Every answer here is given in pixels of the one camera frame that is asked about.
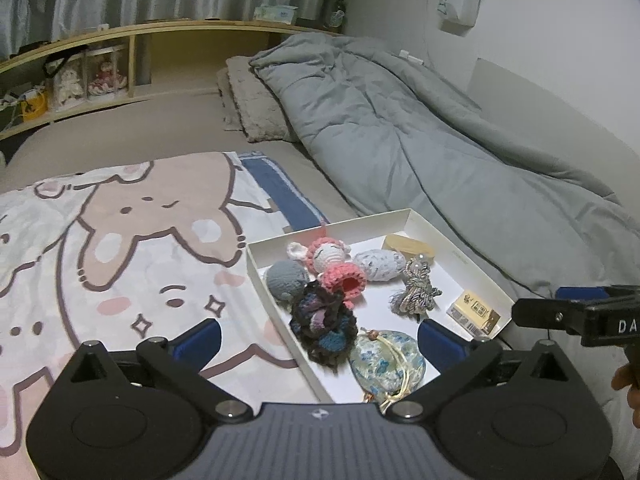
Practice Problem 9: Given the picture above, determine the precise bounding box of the gold card box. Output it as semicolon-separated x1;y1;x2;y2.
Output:
447;290;501;337

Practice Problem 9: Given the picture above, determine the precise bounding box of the braided pearl hair accessory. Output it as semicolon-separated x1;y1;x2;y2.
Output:
390;254;442;320

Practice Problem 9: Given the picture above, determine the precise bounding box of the blue floral drawstring pouch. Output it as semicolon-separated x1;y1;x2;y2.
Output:
348;330;427;412

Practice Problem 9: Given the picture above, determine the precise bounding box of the tan wooden block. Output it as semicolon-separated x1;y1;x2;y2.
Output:
383;234;435;263

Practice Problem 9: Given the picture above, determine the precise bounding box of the pink crochet doll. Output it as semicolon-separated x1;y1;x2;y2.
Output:
286;236;367;310

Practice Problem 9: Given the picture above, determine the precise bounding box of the person's hand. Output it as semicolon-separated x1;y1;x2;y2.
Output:
611;363;640;429

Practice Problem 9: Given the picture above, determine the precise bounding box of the white shallow cardboard tray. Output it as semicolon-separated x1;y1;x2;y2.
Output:
247;209;513;403

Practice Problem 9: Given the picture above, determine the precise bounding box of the white speckled crochet ball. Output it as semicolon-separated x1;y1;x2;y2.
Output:
352;249;407;283

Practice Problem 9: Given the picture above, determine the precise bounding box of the cartoon bear print blanket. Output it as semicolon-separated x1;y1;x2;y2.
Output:
1;152;323;457

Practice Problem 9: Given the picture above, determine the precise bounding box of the grey crochet ball toy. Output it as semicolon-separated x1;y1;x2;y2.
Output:
264;260;309;304

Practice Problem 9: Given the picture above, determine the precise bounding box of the grey quilted duvet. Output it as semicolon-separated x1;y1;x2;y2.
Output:
250;32;639;298

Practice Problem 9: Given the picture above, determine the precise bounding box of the beige fluffy pillow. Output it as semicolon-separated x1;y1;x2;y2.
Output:
217;55;298;143

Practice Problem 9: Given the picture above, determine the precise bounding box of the red doll in clear box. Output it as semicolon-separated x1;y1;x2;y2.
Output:
86;46;128;101

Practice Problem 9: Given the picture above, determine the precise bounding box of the yellow bag on shelf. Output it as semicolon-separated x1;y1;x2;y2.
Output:
20;89;48;122

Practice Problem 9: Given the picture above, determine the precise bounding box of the wooden headboard shelf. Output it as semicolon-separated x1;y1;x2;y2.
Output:
1;20;308;139

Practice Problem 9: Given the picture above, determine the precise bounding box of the tissue pack on shelf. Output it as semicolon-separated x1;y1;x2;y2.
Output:
253;3;298;25

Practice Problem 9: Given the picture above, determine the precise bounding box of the green glass bottle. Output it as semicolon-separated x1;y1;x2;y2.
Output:
326;0;346;34

